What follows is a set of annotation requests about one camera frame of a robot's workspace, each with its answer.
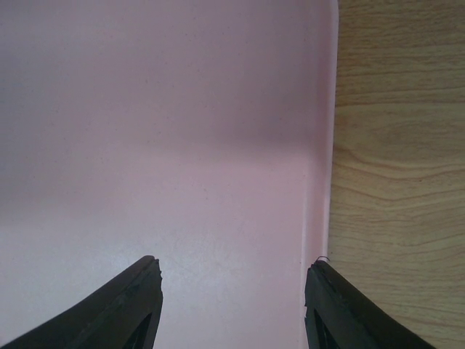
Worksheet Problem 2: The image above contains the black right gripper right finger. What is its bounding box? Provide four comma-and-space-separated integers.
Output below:
304, 260, 433, 348

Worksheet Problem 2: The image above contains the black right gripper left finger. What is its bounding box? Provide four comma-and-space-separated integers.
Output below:
3, 255, 163, 348

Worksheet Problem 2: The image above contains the pink plastic tray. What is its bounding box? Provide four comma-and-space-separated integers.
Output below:
1, 1, 339, 348

